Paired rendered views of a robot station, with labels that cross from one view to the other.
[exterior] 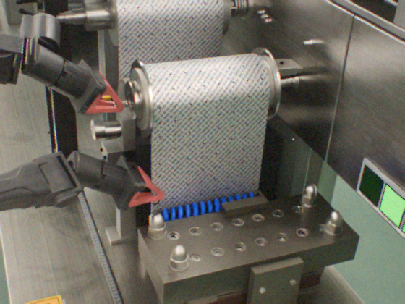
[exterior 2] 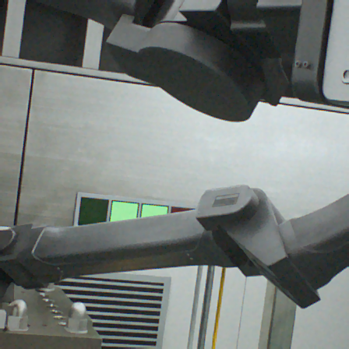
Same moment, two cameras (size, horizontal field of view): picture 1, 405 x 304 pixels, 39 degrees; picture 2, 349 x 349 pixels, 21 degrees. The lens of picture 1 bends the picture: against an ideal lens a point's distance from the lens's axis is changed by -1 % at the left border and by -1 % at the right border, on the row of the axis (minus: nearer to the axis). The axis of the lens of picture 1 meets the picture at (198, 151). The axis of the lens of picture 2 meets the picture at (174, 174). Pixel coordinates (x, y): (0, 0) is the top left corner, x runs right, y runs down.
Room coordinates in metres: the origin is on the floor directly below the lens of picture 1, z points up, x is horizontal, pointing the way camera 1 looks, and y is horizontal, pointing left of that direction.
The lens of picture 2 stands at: (0.49, 1.48, 1.37)
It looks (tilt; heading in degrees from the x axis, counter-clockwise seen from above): 3 degrees down; 276
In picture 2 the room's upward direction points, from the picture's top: 7 degrees clockwise
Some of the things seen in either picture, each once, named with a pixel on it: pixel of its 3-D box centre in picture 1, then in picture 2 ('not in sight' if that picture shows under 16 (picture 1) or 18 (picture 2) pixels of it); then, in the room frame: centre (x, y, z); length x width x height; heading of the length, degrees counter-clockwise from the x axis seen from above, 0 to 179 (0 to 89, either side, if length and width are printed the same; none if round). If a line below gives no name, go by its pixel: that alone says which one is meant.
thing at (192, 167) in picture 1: (207, 169); not in sight; (0.95, -0.02, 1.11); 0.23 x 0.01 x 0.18; 113
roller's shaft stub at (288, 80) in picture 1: (279, 82); not in sight; (1.08, -0.16, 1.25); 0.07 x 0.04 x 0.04; 113
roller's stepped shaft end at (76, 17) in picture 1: (70, 17); not in sight; (1.16, 0.28, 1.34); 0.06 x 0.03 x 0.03; 113
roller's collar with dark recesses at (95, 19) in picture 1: (98, 14); not in sight; (1.19, 0.23, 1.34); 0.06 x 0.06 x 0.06; 23
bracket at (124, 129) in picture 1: (118, 179); not in sight; (0.98, 0.16, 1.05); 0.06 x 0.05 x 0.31; 113
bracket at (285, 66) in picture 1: (283, 66); not in sight; (1.08, -0.16, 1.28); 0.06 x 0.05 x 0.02; 113
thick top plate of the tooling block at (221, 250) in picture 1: (248, 243); (30, 322); (0.86, -0.11, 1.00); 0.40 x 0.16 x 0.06; 113
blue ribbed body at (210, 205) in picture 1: (211, 208); not in sight; (0.94, -0.03, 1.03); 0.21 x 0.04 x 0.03; 113
